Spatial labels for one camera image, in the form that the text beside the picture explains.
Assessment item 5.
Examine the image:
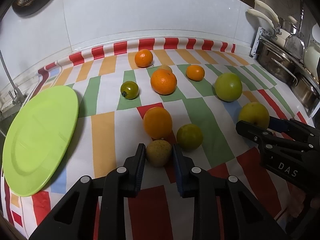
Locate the lime green plate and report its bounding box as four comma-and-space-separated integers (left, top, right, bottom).
3, 86, 79, 197

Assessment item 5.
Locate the stainless steel pot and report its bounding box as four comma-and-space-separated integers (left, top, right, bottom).
257, 38, 307, 86

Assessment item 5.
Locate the cream handled utensil rear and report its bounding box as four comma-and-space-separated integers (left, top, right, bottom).
254, 0, 279, 24

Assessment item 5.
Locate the cream handled utensil front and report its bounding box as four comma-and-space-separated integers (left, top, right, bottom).
247, 9, 282, 35

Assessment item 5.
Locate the small green tomato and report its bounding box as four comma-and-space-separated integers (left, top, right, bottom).
120, 81, 139, 100

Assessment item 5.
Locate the small orange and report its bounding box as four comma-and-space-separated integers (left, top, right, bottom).
185, 64, 205, 81

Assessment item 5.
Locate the orange with stem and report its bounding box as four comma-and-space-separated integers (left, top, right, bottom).
135, 49, 153, 68

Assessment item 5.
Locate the white dish rack bracket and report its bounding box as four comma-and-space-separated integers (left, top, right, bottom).
250, 27, 265, 59

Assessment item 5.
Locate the large green apple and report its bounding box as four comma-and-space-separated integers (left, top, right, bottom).
214, 73, 242, 102

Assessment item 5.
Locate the yellow-green apple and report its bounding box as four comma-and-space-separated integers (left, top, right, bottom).
238, 102, 270, 129

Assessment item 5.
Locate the small yellow lemon fruit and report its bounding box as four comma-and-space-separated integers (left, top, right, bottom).
158, 64, 172, 73

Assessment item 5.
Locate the small yellow-brown fruit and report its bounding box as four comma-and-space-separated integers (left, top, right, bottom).
146, 140, 172, 167

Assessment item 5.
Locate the steel faucet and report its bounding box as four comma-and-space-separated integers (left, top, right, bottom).
0, 51, 25, 106

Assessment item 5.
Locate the dark green-yellow citrus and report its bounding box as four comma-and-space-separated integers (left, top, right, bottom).
176, 124, 204, 152

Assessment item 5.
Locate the large orange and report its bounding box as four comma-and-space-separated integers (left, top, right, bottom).
150, 69, 177, 95

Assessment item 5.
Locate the cream handled utensil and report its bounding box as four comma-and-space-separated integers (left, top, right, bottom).
247, 9, 282, 35
254, 0, 279, 24

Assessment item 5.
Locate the striped colourful tablecloth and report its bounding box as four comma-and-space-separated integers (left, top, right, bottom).
1, 37, 312, 237

